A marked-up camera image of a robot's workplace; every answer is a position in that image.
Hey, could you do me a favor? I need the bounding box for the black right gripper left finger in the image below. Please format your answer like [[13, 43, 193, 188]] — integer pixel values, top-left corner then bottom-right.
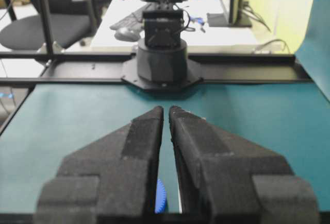
[[34, 106, 163, 223]]

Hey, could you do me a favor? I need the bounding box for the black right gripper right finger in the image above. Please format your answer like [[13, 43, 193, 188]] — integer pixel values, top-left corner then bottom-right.
[[169, 106, 319, 223]]

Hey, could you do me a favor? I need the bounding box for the large blue plastic gear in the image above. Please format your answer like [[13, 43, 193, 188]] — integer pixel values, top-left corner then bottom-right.
[[155, 179, 168, 214]]

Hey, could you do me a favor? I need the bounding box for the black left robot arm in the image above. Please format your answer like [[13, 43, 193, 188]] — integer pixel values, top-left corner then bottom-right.
[[122, 0, 203, 92]]

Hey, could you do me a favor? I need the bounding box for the white desk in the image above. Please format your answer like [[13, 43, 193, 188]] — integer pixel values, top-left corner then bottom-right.
[[91, 0, 260, 54]]

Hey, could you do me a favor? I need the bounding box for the grey computer mouse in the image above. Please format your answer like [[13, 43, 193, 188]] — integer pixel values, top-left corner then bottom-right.
[[114, 27, 141, 42]]

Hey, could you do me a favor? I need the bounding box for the black keyboard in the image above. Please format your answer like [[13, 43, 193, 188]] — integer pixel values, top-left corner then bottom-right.
[[109, 12, 143, 31]]

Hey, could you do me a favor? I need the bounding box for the computer monitor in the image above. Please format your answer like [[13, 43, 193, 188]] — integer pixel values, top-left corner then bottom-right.
[[207, 0, 252, 28]]

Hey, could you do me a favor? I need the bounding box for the black office chair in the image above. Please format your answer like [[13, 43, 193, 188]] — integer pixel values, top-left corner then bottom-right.
[[1, 0, 111, 50]]

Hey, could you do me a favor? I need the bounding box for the black aluminium frame rail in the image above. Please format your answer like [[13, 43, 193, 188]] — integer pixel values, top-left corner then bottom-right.
[[1, 51, 311, 92]]

